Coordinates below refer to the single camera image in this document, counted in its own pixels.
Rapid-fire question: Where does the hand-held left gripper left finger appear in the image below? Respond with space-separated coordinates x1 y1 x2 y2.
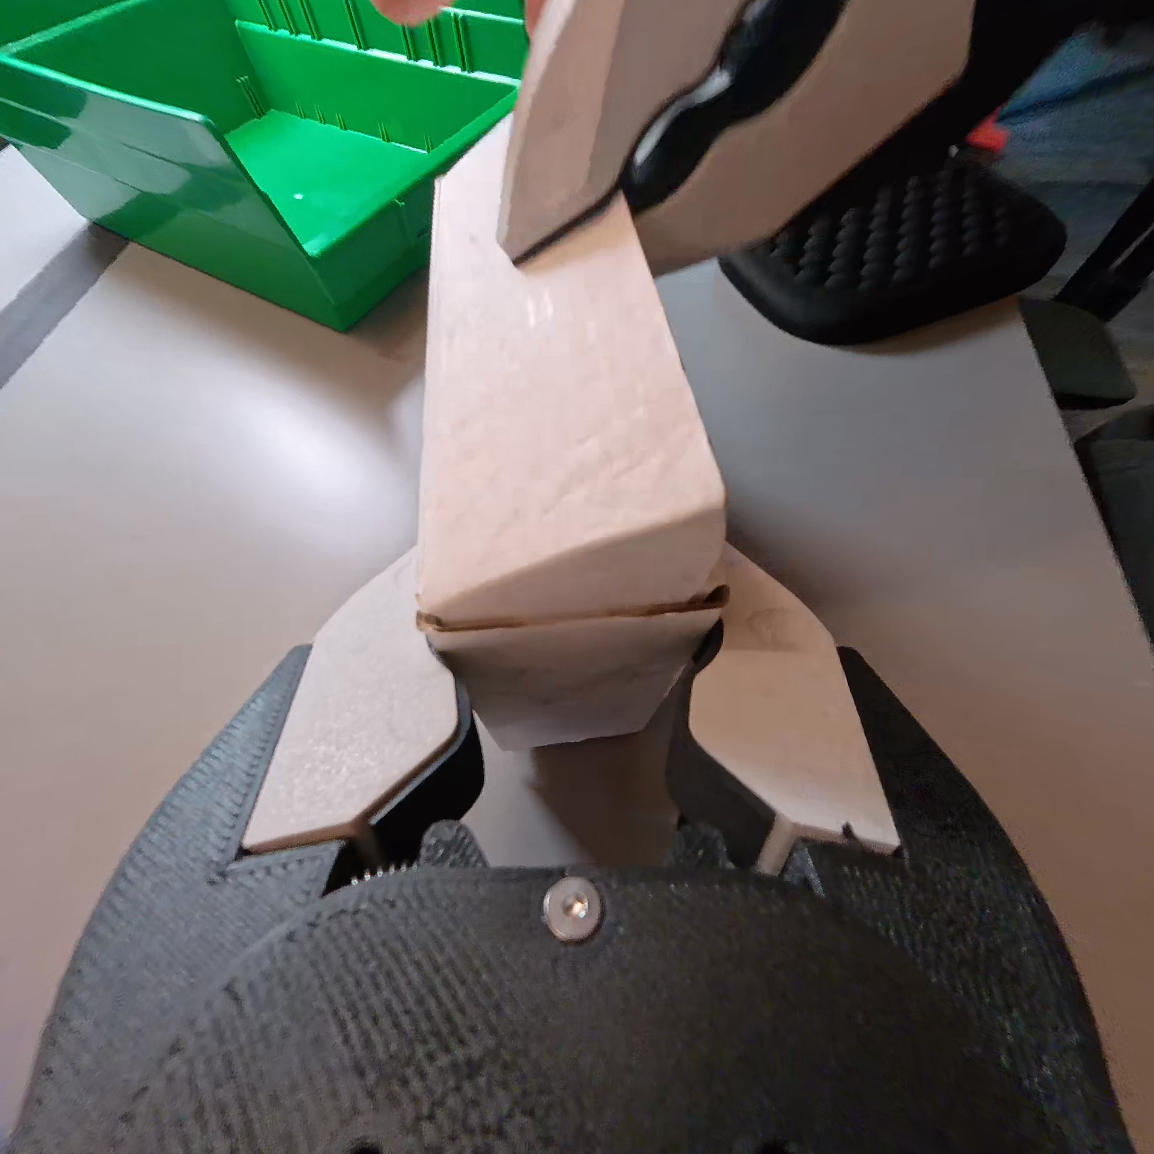
242 550 474 856

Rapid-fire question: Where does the grey desk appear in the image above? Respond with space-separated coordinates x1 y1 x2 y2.
0 118 1154 1111
0 144 92 308

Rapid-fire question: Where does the person's leg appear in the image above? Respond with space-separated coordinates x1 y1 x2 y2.
996 28 1154 182

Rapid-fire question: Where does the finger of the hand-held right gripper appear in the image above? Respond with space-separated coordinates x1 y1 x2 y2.
498 0 749 264
632 0 978 276

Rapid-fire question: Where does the white cardboard mailer box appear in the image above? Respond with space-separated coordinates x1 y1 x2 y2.
416 148 730 750

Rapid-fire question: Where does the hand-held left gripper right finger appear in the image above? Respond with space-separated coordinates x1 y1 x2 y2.
677 543 902 874

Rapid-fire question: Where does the green plastic bin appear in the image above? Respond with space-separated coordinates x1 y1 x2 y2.
0 0 528 334

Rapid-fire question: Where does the black mesh cushion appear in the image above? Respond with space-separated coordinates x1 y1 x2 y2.
720 158 1068 348

